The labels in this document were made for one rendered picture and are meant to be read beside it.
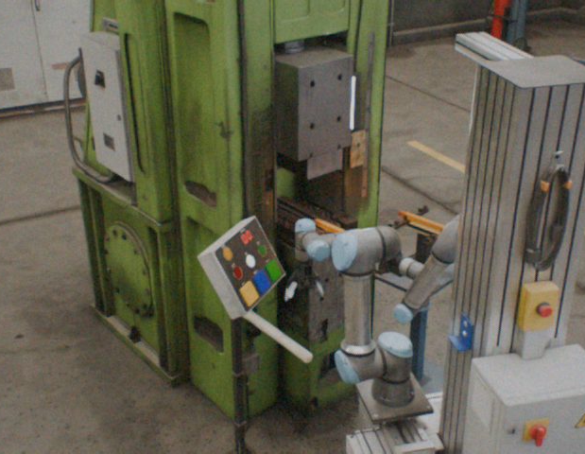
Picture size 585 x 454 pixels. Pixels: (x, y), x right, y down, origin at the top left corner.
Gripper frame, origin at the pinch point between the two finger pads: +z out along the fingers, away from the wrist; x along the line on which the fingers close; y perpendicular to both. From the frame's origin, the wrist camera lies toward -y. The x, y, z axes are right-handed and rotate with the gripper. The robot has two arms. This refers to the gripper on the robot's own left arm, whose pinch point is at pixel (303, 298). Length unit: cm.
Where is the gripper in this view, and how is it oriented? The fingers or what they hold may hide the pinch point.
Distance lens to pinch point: 309.7
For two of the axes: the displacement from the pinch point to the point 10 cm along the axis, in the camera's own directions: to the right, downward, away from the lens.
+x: 9.7, -1.1, 2.1
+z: 0.0, 8.9, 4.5
